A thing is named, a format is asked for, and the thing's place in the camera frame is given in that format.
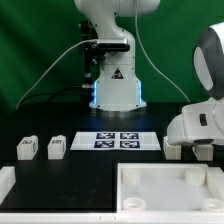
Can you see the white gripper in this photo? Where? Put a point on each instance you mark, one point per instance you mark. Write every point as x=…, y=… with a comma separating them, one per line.
x=175, y=131

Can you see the white square tabletop tray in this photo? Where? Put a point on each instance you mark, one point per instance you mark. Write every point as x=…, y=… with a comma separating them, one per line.
x=148, y=187

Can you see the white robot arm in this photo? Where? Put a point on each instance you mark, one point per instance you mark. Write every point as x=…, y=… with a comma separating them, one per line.
x=118, y=90

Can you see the white marker base sheet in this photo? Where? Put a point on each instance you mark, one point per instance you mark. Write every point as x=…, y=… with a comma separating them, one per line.
x=134, y=141

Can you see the white right obstacle block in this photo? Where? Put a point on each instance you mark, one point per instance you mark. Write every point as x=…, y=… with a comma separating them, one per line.
x=215, y=182

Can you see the white obstacle block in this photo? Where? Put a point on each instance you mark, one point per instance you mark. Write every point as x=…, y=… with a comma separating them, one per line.
x=215, y=182
x=7, y=181

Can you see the white left obstacle block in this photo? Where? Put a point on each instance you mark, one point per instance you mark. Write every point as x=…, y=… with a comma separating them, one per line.
x=7, y=181

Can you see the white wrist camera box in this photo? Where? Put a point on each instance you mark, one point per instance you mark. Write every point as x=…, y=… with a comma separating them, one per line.
x=203, y=123

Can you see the grey background camera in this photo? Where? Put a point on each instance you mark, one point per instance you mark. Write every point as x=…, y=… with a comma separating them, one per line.
x=113, y=45

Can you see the black camera stand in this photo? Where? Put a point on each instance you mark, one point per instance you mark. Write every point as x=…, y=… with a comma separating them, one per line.
x=87, y=32

